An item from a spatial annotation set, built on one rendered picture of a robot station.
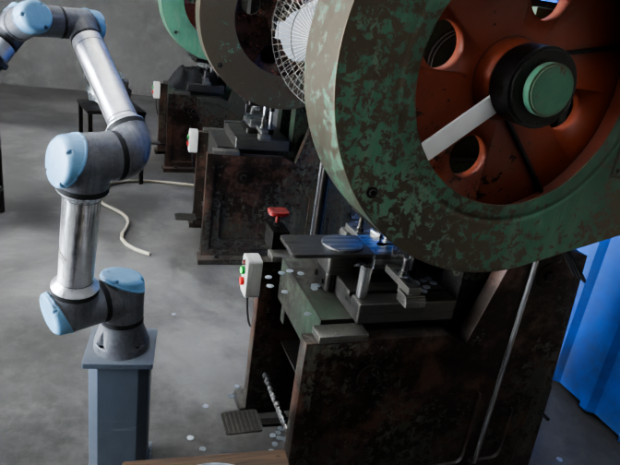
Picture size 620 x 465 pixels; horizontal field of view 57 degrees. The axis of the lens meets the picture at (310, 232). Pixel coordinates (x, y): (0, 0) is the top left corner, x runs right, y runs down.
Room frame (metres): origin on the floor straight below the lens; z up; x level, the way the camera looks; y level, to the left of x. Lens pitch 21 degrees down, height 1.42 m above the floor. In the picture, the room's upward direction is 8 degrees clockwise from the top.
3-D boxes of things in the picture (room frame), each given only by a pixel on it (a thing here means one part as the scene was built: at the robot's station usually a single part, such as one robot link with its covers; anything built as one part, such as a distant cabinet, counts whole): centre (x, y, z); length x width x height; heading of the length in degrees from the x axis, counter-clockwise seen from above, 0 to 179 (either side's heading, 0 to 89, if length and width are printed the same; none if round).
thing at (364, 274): (1.40, -0.16, 0.75); 0.03 x 0.03 x 0.10; 21
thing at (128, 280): (1.37, 0.49, 0.62); 0.13 x 0.12 x 0.14; 139
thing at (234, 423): (1.56, -0.09, 0.14); 0.59 x 0.10 x 0.05; 111
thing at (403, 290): (1.45, -0.28, 0.76); 0.17 x 0.06 x 0.10; 21
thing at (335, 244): (1.55, -0.05, 0.72); 0.25 x 0.14 x 0.14; 111
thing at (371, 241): (1.61, -0.21, 0.76); 0.15 x 0.09 x 0.05; 21
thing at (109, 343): (1.38, 0.48, 0.50); 0.15 x 0.15 x 0.10
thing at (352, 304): (1.61, -0.22, 0.68); 0.45 x 0.30 x 0.06; 21
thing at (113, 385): (1.38, 0.48, 0.23); 0.19 x 0.19 x 0.45; 13
